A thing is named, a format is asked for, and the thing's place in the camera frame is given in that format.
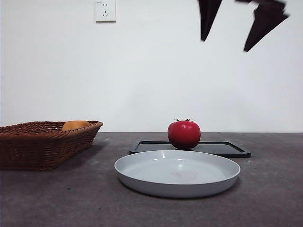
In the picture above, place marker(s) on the grey round plate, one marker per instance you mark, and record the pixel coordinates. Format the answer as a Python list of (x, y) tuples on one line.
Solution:
[(177, 184)]

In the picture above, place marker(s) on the orange fruit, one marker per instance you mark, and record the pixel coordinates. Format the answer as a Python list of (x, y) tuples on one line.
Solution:
[(75, 124)]

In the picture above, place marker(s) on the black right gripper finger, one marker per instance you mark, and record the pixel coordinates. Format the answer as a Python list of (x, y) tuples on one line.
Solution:
[(265, 22), (208, 16)]

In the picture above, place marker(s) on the black rectangular tray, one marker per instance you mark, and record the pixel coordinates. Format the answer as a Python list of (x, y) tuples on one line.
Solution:
[(227, 149)]

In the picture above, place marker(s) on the red tomato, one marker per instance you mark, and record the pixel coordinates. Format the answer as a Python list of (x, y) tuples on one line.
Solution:
[(184, 133)]

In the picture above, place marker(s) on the white wall socket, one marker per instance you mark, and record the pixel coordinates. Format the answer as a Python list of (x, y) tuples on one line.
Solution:
[(106, 11)]

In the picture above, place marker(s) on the brown wicker basket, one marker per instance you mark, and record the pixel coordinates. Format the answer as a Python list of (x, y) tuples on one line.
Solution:
[(47, 149)]

